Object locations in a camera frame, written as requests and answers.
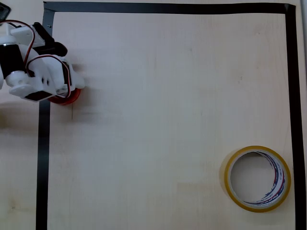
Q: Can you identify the small red tape roll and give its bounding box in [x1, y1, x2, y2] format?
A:
[47, 87, 82, 106]

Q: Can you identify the black tape strip with screw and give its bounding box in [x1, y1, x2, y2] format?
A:
[35, 8, 56, 230]

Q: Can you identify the large yellow clear tape roll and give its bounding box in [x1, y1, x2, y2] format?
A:
[219, 145, 292, 213]

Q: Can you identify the black object at table corner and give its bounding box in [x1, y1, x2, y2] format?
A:
[0, 4, 12, 21]

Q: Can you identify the red white black servo cable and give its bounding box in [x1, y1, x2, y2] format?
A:
[0, 20, 36, 72]
[25, 54, 73, 98]

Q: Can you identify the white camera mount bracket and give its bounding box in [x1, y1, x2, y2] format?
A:
[4, 23, 47, 49]

